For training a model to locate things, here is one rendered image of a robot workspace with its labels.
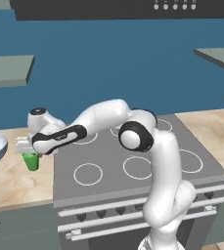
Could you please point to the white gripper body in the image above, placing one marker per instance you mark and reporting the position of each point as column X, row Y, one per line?
column 22, row 145

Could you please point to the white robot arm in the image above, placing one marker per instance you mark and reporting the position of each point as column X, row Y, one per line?
column 164, row 169

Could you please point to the green cup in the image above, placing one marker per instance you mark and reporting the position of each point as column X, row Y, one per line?
column 32, row 162

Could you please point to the black stove knob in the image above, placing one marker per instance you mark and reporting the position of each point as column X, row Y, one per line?
column 80, row 217
column 209, row 195
column 120, row 210
column 138, row 207
column 101, row 214

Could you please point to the grey stove with hob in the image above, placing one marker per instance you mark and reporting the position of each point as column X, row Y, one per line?
column 110, row 182

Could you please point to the dark range hood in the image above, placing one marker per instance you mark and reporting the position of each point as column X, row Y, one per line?
column 100, row 9

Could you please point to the grey-green wall shelf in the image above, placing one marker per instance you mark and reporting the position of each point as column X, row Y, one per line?
column 221, row 57
column 6, row 70

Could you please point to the white stove rail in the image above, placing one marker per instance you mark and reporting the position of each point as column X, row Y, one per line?
column 100, row 222
column 100, row 208

